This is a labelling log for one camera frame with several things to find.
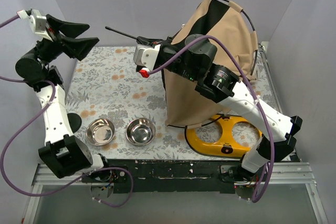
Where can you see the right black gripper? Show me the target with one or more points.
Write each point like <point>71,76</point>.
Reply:
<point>165,50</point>

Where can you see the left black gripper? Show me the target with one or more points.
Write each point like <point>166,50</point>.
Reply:
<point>53,36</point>

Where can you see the black tent pole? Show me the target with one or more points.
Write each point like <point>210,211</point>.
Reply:
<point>120,32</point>
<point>228,22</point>

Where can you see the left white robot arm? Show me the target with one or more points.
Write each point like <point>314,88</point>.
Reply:
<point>63,152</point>

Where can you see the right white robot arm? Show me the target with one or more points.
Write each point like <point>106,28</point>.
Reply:
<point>218,77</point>

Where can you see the floral table mat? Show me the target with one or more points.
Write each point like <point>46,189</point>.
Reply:
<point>106,85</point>

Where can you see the right steel bowl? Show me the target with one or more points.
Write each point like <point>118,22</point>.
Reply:
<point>140,132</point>

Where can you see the steel bowl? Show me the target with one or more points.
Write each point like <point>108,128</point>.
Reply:
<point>100,132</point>
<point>140,132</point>

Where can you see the left steel bowl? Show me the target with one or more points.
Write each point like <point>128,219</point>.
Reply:
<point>100,132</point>

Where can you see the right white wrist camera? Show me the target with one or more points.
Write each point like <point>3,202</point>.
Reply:
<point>145,58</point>

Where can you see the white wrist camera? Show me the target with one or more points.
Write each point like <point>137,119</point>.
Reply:
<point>37,22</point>
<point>145,58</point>

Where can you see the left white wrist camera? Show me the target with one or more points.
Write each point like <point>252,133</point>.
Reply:
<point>37,22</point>

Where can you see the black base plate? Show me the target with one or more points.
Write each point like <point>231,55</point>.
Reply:
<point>143,176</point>

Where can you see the aluminium frame rail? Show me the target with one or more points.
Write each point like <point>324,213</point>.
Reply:
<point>294,173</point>

